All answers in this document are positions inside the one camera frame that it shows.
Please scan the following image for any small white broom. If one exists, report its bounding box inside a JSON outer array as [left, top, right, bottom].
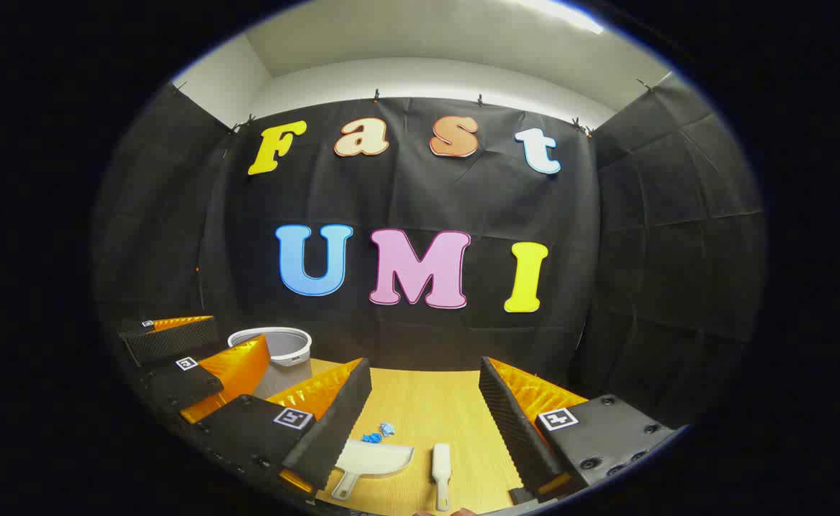
[[431, 443, 453, 512]]

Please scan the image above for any white dustpan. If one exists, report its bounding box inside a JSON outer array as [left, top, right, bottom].
[[330, 439, 416, 501]]

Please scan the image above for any white garbage bin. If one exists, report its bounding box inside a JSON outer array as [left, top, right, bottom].
[[228, 327, 313, 399]]

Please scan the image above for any wooden desktop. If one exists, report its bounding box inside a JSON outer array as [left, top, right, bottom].
[[252, 357, 535, 515]]

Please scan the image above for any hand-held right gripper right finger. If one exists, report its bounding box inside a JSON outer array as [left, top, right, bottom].
[[479, 356, 680, 506]]

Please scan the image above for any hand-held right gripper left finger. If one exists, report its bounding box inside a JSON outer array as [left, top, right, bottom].
[[192, 357, 373, 497]]

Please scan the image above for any black backdrop cloth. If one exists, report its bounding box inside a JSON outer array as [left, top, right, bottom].
[[94, 72, 768, 431]]

